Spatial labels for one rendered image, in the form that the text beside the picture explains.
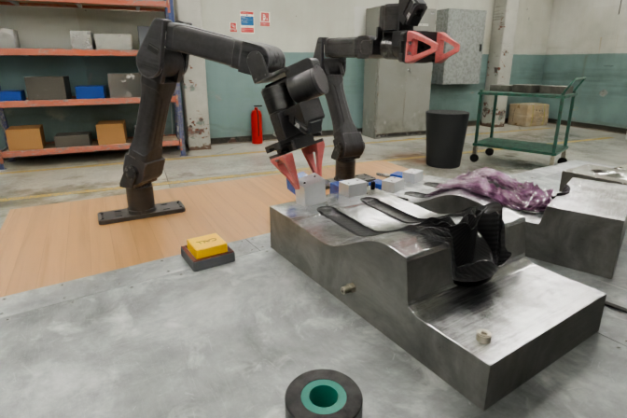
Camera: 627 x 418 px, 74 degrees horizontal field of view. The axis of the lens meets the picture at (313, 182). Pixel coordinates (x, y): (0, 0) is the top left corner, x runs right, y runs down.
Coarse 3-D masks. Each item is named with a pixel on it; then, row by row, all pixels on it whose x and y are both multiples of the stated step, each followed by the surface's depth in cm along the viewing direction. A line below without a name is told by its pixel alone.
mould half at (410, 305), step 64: (384, 192) 91; (320, 256) 69; (384, 256) 55; (448, 256) 56; (512, 256) 65; (384, 320) 57; (448, 320) 51; (512, 320) 51; (576, 320) 53; (512, 384) 48
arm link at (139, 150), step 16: (176, 64) 90; (144, 80) 90; (160, 80) 88; (176, 80) 93; (144, 96) 92; (160, 96) 91; (144, 112) 93; (160, 112) 93; (144, 128) 94; (160, 128) 96; (144, 144) 95; (160, 144) 99; (128, 160) 98; (144, 160) 96; (160, 160) 100; (144, 176) 98
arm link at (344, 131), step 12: (324, 60) 128; (336, 60) 130; (336, 72) 130; (336, 84) 128; (336, 96) 127; (336, 108) 126; (348, 108) 128; (336, 120) 127; (348, 120) 126; (336, 132) 126; (348, 132) 125; (360, 132) 126; (348, 144) 124; (360, 144) 125; (348, 156) 125
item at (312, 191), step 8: (304, 176) 84; (312, 176) 83; (320, 176) 83; (288, 184) 86; (304, 184) 81; (312, 184) 81; (320, 184) 82; (296, 192) 84; (304, 192) 81; (312, 192) 82; (320, 192) 83; (296, 200) 85; (304, 200) 82; (312, 200) 83; (320, 200) 84
